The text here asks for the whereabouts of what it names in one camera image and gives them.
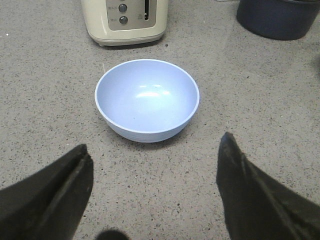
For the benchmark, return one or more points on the cream toaster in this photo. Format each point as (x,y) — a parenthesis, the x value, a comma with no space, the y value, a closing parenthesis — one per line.
(125,22)

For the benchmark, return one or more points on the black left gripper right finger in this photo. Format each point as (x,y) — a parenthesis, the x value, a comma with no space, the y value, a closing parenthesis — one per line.
(256,206)

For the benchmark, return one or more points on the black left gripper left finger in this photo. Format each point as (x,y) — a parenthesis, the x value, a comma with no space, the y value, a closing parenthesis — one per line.
(49,204)

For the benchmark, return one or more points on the blue bowl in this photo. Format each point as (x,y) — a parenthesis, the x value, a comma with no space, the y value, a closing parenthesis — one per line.
(147,100)

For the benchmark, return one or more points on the dark blue saucepan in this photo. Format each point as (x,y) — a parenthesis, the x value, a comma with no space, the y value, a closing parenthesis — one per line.
(284,20)

